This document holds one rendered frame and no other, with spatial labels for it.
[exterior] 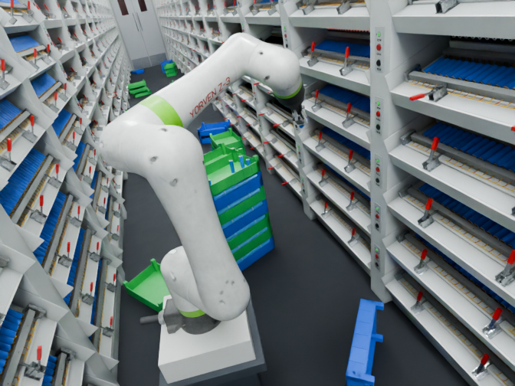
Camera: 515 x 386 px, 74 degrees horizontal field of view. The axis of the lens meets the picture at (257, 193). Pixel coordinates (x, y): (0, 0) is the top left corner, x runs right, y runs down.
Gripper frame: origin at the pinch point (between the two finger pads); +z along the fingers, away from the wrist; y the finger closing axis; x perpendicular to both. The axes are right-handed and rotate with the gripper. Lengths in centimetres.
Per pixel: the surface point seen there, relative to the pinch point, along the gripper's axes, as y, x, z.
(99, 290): 59, -97, 10
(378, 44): -7.0, 27.0, -24.4
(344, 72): -12.7, 16.9, -2.6
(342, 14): -26.1, 18.4, -15.2
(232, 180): 14.4, -36.8, 22.5
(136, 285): 59, -100, 40
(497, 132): 28, 46, -38
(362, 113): -1.1, 21.5, 9.4
